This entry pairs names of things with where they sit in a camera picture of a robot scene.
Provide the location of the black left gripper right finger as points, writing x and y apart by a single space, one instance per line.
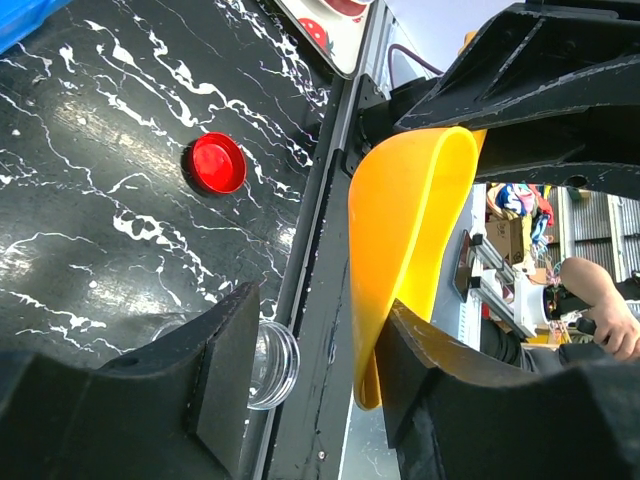
452 412

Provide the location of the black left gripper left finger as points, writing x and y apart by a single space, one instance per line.
173 409

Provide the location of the clear plastic jar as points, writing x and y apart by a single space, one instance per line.
272 367

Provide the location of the yellow plastic scoop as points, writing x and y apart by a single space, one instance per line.
404 200

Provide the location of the strawberry print tray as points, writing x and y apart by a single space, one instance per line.
336 29

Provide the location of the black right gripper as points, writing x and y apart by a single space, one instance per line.
553 84

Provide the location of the person's hand in background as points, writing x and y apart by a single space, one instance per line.
617 330

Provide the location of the red jar lid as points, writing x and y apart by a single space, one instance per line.
217 164

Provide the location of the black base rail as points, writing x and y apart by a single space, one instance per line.
304 436

